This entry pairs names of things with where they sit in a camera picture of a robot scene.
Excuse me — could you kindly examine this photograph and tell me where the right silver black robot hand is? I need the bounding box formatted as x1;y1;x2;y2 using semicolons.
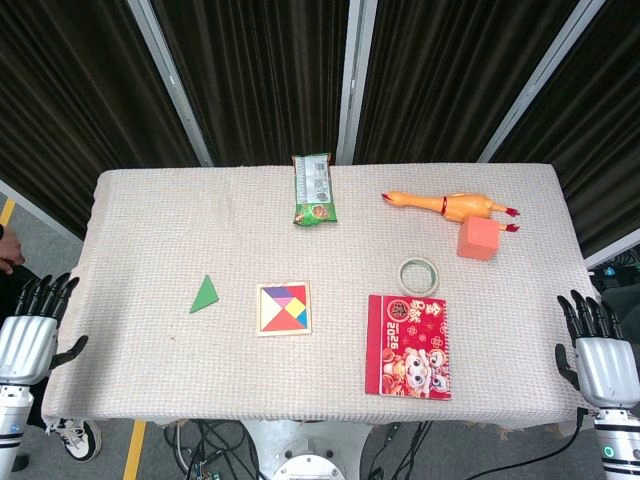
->
554;289;640;409

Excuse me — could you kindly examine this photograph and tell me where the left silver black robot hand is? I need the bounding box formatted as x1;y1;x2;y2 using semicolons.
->
0;272;90;387

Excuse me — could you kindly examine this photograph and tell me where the green triangle puzzle piece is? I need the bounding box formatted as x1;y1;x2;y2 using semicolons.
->
189;274;221;315

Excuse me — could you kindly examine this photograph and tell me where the wooden tangram puzzle tray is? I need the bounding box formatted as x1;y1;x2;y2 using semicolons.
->
256;281;313;337

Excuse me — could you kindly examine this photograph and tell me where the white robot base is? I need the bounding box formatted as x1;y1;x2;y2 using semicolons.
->
239;418;374;480

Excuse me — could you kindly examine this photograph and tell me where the red tangram triangle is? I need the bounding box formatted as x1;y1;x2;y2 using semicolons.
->
262;308;307;332

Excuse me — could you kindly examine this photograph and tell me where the black device with teal light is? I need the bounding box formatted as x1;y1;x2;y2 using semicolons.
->
589;248;640;306

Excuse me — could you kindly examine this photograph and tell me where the white black sneaker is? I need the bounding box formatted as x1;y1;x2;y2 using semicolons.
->
51;418;104;462

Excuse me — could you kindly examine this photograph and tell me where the orange foam cube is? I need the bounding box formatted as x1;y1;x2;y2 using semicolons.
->
456;215;502;262

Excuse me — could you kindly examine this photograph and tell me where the red 2026 spiral calendar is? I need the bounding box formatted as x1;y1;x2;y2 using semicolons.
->
364;293;453;402

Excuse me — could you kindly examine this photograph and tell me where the yellow rubber chicken toy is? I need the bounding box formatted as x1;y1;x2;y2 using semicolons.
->
381;189;521;234

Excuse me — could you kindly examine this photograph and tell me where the clear tape roll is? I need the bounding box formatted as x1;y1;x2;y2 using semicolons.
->
397;256;441;296

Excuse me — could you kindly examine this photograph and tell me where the beige woven tablecloth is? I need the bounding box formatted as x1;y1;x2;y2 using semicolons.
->
40;162;601;436

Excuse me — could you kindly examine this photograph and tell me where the dark pleated curtain panel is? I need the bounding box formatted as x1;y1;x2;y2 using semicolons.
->
491;0;640;259
149;0;351;167
0;0;201;241
353;0;584;164

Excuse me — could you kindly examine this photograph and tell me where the green snack packet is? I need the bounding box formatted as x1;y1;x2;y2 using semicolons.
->
291;152;338;227

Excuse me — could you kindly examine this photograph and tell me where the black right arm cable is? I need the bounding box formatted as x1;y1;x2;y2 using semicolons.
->
514;406;589;480

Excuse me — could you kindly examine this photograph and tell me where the grey metal frame rail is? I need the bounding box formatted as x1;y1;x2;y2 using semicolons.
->
0;178;85;242
583;241;640;270

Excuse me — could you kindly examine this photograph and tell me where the black floor cable tangle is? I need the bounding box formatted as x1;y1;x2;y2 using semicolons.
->
163;418;264;480
366;420;437;480

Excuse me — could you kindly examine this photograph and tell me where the grey metal frame post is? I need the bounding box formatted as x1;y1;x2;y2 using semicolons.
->
335;0;378;166
125;0;215;168
477;0;610;164

